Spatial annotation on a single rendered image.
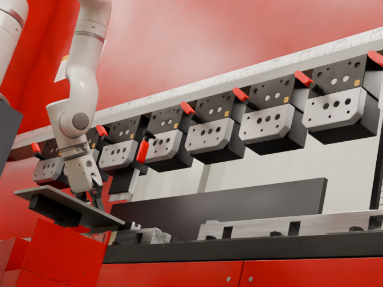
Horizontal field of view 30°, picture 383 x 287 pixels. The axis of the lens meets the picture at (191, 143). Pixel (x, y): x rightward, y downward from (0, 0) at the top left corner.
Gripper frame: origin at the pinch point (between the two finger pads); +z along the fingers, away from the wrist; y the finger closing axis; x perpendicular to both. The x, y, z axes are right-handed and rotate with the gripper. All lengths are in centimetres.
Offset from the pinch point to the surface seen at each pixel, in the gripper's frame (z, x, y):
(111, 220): 4.2, 0.3, -7.9
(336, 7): -34, -35, -73
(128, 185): -2.6, -11.7, -3.8
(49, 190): -9.5, 16.2, -7.5
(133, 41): -45, -44, 13
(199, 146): -9.6, -13.2, -35.8
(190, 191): 82, -385, 390
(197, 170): 64, -401, 388
